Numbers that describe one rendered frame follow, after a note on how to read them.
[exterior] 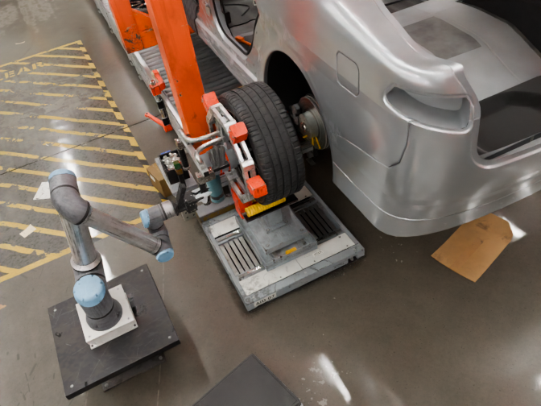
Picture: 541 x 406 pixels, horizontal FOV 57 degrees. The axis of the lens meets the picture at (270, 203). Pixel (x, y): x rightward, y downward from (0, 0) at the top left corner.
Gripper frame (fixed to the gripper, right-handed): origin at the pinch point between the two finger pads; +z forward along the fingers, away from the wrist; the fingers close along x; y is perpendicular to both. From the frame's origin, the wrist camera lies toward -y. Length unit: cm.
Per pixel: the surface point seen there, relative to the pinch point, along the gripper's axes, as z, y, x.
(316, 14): 62, -80, 14
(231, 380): -28, 49, 76
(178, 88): 10, -27, -60
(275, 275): 24, 75, 13
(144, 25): 31, 11, -255
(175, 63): 13, -42, -60
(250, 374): -19, 49, 78
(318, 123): 71, -7, -8
